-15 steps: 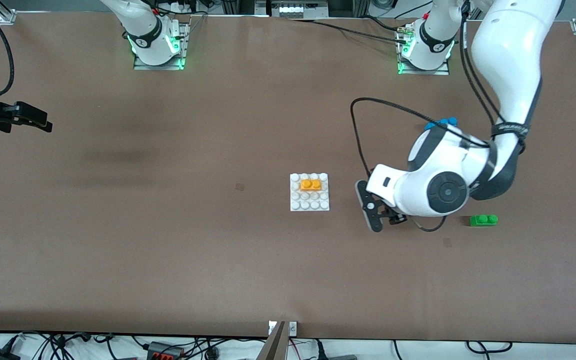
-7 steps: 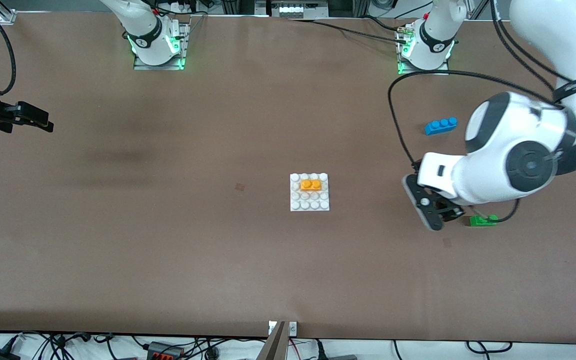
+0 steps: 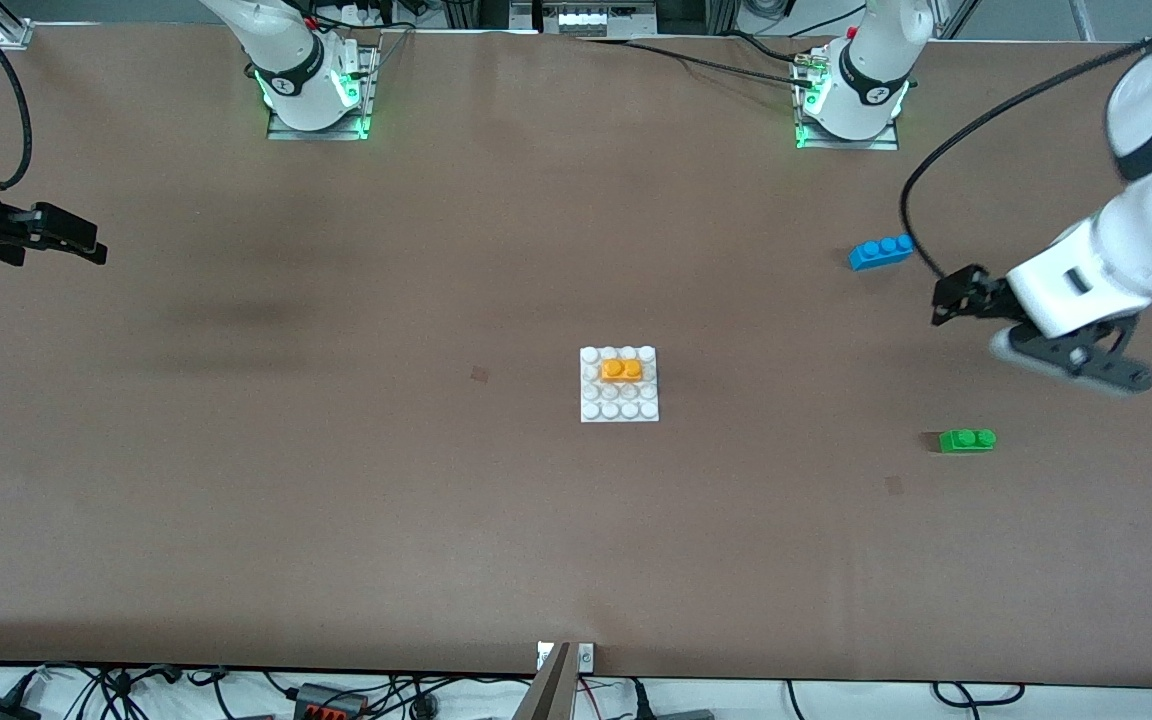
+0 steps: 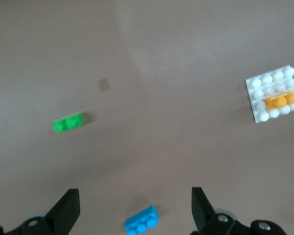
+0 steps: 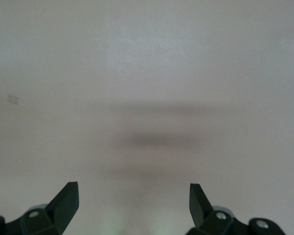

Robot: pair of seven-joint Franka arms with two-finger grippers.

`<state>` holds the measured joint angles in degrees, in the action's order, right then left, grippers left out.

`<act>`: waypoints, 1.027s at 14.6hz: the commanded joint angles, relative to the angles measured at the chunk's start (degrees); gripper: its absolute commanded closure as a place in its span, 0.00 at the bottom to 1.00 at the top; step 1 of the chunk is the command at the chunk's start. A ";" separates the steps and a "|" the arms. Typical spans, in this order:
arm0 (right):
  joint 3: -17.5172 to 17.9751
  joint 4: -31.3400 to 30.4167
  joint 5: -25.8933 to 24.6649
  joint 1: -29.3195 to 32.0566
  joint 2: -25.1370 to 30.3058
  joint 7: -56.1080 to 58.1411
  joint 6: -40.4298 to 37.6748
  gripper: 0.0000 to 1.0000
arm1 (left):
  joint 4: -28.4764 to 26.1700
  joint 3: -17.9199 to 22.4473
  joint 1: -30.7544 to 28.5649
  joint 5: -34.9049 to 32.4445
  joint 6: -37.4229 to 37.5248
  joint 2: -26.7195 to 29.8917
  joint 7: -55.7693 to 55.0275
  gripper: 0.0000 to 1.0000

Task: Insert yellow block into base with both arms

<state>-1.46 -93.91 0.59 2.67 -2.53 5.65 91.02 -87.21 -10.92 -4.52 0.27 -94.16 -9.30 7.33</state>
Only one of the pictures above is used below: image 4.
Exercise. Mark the yellow two-stud toy block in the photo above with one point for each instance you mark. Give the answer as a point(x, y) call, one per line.
point(280, 100)

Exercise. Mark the green two-stud toy block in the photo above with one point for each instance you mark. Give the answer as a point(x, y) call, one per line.
point(68, 123)

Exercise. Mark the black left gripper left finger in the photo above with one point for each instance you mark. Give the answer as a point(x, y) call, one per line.
point(61, 215)

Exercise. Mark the blue three-stud toy block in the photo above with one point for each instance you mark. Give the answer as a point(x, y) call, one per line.
point(142, 221)

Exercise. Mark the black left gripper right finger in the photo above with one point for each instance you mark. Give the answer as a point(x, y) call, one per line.
point(203, 215)

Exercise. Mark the white studded base plate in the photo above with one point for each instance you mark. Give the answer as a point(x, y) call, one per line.
point(258, 85)

